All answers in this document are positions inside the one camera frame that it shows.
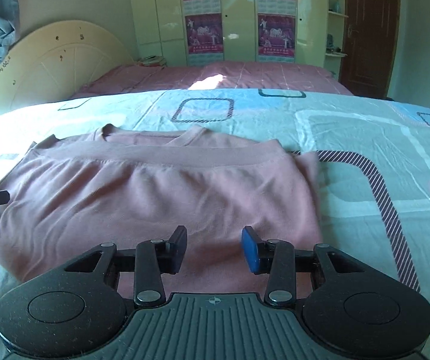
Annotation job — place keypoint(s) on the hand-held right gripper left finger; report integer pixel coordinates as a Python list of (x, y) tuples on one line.
[(177, 249)]

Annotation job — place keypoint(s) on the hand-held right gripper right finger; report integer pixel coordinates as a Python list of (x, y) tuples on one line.
[(251, 249)]

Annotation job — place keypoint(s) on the pink sweatshirt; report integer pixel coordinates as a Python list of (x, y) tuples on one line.
[(125, 202)]

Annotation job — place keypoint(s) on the blue patterned bedsheet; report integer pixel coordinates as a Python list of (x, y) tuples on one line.
[(349, 157)]

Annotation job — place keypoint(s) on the cream rounded headboard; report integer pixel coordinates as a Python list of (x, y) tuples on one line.
[(57, 67)]

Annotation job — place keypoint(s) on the pink checked bed cover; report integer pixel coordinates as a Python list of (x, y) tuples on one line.
[(237, 77)]

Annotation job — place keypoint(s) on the stack of books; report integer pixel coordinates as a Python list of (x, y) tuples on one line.
[(151, 61)]

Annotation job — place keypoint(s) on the small shelf items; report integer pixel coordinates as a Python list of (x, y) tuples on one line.
[(334, 45)]

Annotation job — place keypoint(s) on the cream wardrobe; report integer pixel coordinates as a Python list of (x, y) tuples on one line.
[(237, 7)]

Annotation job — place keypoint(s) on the brown wooden door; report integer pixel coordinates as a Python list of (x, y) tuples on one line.
[(372, 30)]

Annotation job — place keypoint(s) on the blue shelf item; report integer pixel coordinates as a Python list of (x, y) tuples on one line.
[(336, 5)]

